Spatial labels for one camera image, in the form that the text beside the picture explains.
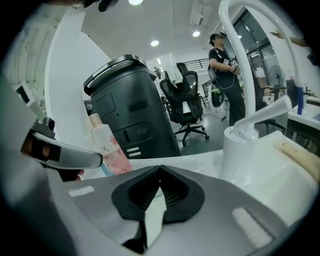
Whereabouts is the white ceiling vent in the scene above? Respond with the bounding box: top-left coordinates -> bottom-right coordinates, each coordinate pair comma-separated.
189,4 -> 213,26

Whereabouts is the beige strip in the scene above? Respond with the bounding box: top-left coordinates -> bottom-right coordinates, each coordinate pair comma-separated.
274,140 -> 320,182

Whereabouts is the black mesh office chair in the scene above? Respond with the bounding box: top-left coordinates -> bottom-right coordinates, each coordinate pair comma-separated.
159,62 -> 211,147

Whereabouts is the blue tube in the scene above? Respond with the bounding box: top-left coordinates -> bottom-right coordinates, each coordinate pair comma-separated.
296,85 -> 305,116

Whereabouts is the white curved partition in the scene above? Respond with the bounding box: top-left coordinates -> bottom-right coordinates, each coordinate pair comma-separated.
44,11 -> 106,151

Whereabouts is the black round device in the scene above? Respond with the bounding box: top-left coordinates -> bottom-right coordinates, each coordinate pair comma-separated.
211,83 -> 225,109

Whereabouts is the black standing fan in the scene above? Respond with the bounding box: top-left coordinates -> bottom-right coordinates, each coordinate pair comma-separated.
268,64 -> 288,102

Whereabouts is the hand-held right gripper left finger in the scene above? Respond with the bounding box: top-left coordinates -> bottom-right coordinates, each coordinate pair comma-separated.
4,151 -> 161,256

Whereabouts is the plain white sink basin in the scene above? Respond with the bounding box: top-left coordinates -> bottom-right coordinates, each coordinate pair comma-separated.
286,98 -> 320,153

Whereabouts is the small blue container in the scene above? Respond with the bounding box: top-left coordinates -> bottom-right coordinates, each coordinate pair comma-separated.
100,162 -> 114,178

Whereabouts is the another person's forearm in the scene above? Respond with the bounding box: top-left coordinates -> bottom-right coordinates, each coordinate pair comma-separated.
270,29 -> 310,48

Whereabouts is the translucent green soap dish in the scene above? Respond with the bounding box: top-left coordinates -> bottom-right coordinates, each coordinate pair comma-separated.
145,186 -> 168,249

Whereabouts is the black metal railing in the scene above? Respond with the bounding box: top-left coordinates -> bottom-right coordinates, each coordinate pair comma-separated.
184,58 -> 211,71

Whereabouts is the pink pump bottle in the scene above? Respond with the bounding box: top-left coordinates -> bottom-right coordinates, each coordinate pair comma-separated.
88,112 -> 134,177

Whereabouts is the white cloth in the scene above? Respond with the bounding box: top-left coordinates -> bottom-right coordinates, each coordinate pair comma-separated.
165,62 -> 185,89

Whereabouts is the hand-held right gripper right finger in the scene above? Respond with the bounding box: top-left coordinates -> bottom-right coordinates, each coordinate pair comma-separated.
147,164 -> 302,256

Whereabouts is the white gooseneck faucet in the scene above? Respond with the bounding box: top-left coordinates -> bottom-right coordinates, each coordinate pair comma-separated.
218,0 -> 311,182

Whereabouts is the large black machine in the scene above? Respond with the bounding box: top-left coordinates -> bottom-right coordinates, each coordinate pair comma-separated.
83,54 -> 182,160

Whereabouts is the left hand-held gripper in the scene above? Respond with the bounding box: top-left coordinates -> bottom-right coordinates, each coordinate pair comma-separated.
21,116 -> 104,183

